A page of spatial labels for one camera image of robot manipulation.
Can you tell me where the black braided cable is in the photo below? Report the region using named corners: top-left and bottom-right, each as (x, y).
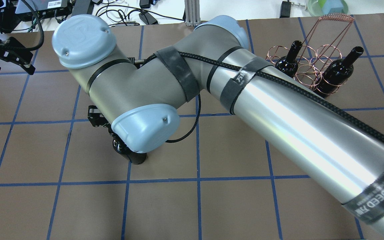
top-left (142, 50), bottom-right (384, 154)

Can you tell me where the aluminium frame post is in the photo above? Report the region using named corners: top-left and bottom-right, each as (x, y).
top-left (184, 0), bottom-right (201, 27)

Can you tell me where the copper wire wine basket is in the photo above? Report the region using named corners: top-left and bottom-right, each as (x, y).
top-left (266, 13), bottom-right (355, 91)

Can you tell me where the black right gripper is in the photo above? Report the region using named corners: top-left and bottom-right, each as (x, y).
top-left (87, 105), bottom-right (119, 140)

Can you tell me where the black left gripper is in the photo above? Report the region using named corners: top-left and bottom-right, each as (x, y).
top-left (0, 37), bottom-right (36, 75)

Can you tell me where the green bowl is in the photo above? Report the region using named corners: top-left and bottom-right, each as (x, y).
top-left (307, 0), bottom-right (349, 17)

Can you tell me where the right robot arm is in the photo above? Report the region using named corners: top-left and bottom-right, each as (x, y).
top-left (52, 15), bottom-right (384, 236)

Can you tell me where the black power adapter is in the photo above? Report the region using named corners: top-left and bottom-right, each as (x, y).
top-left (71, 0), bottom-right (94, 17)

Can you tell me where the dark glass wine bottle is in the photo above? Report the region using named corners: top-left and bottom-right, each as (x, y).
top-left (112, 138), bottom-right (147, 165)

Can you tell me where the dark bottle in basket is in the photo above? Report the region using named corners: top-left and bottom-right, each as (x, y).
top-left (275, 40), bottom-right (303, 78)
top-left (313, 46), bottom-right (364, 98)

